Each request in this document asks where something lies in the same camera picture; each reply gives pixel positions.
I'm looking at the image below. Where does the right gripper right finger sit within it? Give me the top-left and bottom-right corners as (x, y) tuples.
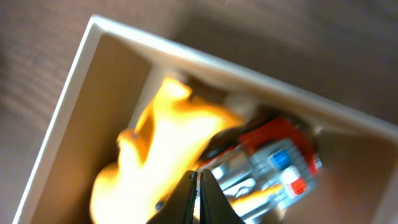
(200, 169), (244, 224)

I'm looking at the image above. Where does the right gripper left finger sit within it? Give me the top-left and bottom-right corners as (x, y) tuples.
(147, 170), (198, 224)

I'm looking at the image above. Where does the orange rubber dog toy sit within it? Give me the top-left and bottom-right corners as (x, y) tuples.
(89, 77), (245, 224)

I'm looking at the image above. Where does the red grey toy truck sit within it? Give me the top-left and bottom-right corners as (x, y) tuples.
(193, 115), (319, 223)

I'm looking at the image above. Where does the white cardboard box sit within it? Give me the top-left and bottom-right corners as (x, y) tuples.
(13, 15), (397, 223)

